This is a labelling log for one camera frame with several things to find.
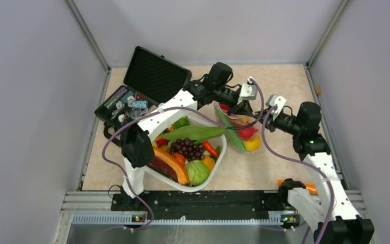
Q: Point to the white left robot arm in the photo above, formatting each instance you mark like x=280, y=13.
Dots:
x=136, y=137

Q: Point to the orange marker pen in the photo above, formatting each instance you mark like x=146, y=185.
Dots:
x=311, y=188

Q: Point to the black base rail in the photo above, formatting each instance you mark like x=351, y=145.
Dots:
x=207, y=205

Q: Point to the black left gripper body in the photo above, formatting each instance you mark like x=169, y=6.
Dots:
x=228, y=96

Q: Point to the small red toy tomato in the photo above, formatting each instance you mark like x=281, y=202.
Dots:
x=224, y=107

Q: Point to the purple toy grapes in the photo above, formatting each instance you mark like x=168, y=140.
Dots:
x=188, y=148

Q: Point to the large green toy cabbage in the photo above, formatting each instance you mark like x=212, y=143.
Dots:
x=197, y=172

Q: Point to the green toy lettuce leaf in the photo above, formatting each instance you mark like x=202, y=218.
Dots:
x=195, y=133

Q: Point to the red toy bell pepper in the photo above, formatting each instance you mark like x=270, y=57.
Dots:
x=247, y=133

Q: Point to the green toy cucumber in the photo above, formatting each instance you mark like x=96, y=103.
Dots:
x=238, y=143

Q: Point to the white plastic basket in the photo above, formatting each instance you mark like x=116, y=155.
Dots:
x=219, y=143

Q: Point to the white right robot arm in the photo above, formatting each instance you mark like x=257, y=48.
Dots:
x=333, y=218

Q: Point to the black foam-lined case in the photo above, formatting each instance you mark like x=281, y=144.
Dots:
x=150, y=80

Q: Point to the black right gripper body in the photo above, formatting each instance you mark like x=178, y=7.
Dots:
x=283, y=121

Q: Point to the clear zip top bag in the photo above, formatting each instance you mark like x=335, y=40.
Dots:
x=237, y=121

